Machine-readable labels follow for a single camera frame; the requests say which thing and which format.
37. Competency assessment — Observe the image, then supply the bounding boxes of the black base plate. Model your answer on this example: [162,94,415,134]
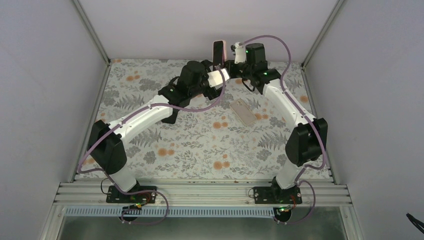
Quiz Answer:
[252,186,303,205]
[105,186,157,205]

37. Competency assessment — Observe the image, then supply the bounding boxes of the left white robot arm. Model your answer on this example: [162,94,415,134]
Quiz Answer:
[81,60,230,203]

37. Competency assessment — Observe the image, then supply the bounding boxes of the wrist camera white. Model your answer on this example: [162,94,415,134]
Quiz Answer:
[230,42,247,64]
[207,68,230,88]

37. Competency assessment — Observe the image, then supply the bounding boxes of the purple cable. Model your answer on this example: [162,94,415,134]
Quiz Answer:
[76,67,227,225]
[243,35,329,225]

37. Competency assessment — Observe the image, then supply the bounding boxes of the floral table mat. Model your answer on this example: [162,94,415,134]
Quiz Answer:
[96,58,292,180]

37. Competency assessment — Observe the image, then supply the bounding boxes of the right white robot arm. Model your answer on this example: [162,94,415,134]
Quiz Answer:
[224,42,328,204]

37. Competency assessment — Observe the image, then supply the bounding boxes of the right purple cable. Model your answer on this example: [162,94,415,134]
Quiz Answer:
[243,35,329,225]

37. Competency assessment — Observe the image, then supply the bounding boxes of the black phone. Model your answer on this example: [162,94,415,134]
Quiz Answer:
[161,109,179,125]

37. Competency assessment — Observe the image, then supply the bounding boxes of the beige phone case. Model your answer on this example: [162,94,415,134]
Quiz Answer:
[229,99,257,126]

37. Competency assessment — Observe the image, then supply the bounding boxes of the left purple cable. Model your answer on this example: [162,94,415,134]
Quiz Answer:
[76,67,227,225]

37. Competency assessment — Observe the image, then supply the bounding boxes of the black object at corner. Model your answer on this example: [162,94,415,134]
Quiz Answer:
[406,213,424,234]

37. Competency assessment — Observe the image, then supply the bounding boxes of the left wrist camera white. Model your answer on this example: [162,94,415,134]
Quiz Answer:
[207,68,230,88]

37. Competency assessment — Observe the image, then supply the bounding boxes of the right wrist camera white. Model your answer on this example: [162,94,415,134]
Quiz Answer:
[230,42,247,64]

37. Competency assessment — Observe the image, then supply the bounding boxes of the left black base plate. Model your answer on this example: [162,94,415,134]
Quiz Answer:
[105,186,157,205]

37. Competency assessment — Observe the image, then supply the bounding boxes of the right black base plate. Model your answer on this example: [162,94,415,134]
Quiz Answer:
[252,186,303,205]

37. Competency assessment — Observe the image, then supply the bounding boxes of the aluminium rail frame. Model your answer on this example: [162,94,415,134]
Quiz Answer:
[41,178,363,240]

